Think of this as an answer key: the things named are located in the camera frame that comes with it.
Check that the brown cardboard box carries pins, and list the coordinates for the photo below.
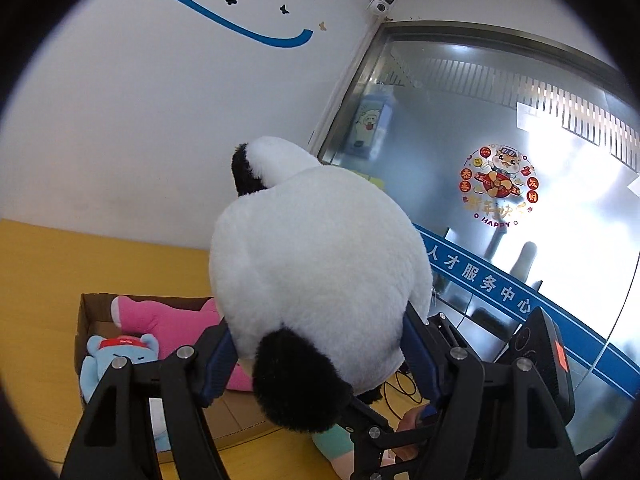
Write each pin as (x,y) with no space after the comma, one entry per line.
(95,315)

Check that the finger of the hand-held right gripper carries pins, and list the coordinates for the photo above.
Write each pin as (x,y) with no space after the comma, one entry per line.
(445,330)
(375,432)

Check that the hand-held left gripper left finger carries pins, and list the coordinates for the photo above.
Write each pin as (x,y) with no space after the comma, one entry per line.
(220,365)

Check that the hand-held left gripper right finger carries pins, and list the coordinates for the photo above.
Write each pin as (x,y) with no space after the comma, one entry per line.
(417,360)

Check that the round festive door sticker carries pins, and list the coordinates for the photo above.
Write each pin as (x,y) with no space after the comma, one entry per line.
(500,182)

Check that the blue cartoon poster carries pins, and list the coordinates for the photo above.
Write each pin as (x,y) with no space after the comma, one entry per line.
(367,122)

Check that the white security camera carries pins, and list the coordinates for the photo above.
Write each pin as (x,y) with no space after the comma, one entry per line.
(380,3)

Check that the blue wall decal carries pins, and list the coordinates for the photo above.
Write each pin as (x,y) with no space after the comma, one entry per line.
(225,22)

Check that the frosted glass door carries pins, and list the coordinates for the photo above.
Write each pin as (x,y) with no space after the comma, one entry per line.
(500,110)

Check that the magenta pink plush toy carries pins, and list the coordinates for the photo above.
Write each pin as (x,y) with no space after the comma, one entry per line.
(165,322)

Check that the black white panda plush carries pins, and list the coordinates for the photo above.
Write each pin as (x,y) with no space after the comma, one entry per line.
(310,260)

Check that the light blue plush toy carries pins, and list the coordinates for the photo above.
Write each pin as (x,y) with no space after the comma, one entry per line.
(105,355)

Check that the blue banner strip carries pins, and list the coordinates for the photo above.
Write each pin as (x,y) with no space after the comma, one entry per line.
(500,292)

